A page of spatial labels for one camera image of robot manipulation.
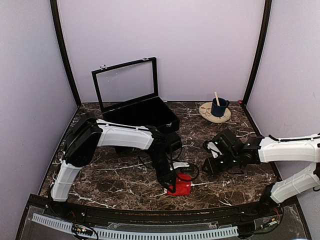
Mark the small green circuit board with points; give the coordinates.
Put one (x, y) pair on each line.
(81, 230)

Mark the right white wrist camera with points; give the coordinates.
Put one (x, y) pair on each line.
(212, 149)

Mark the left black frame post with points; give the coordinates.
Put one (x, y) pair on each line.
(63, 51)

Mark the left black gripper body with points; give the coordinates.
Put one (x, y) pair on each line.
(156, 160)

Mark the right black frame post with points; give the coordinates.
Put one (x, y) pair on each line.
(259, 51)

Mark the black display case box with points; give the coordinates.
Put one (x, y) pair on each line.
(128, 94)

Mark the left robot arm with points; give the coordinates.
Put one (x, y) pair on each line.
(90, 133)

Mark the white slotted cable duct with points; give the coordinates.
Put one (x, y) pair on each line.
(124, 231)

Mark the black frame post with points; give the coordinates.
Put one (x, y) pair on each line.
(259, 51)
(63, 51)

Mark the black front rail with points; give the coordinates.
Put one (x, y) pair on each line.
(101, 216)

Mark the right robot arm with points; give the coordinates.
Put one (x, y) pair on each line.
(229, 151)

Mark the red and beige sock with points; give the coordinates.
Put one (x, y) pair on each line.
(183, 188)

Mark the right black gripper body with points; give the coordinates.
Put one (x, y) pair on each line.
(229, 161)

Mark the dark blue mug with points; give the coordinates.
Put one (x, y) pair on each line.
(218, 110)

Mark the wooden stick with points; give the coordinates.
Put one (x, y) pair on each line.
(217, 98)

